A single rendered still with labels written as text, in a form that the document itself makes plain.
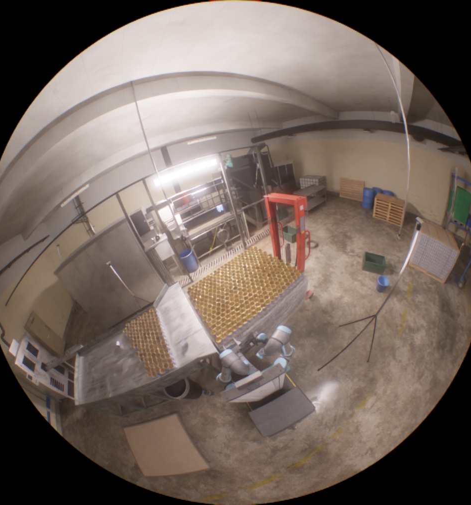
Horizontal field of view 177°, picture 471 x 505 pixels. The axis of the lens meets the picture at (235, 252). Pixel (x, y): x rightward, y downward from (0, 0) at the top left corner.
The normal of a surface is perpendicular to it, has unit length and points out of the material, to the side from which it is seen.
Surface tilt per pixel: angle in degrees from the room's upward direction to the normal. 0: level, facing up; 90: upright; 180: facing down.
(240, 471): 0
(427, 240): 90
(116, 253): 90
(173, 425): 0
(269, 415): 0
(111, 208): 90
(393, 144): 90
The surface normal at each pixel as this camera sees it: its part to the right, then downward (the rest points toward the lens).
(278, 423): -0.25, -0.81
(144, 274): 0.54, 0.35
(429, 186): -0.80, 0.48
